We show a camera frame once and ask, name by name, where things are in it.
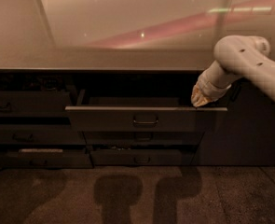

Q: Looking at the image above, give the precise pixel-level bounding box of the dark drawer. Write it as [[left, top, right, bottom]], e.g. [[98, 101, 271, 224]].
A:
[[0, 125, 86, 145], [90, 149, 194, 166], [0, 91, 72, 117], [84, 132, 203, 146], [65, 90, 227, 132], [0, 148, 92, 169]]

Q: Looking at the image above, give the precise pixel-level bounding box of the dark clutter in drawer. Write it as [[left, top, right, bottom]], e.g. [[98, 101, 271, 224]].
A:
[[0, 74, 65, 91]]

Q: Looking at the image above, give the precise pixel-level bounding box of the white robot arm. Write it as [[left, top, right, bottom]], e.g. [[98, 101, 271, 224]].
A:
[[191, 35, 275, 107]]

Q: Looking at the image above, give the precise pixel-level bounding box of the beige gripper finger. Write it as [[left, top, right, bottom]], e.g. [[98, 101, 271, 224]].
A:
[[191, 84, 213, 107]]

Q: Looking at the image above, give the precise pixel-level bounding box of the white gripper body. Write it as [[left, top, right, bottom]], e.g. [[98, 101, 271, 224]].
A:
[[197, 73, 231, 102]]

